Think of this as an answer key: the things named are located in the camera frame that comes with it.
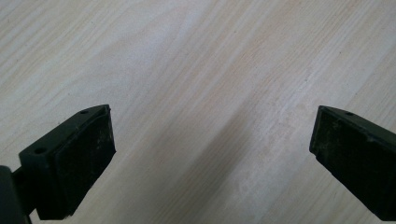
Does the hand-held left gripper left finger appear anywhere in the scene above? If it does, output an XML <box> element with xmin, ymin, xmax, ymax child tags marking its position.
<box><xmin>18</xmin><ymin>104</ymin><xmax>117</xmax><ymax>221</ymax></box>

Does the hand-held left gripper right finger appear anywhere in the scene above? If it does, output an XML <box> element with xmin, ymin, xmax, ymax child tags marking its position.
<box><xmin>308</xmin><ymin>105</ymin><xmax>396</xmax><ymax>222</ymax></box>

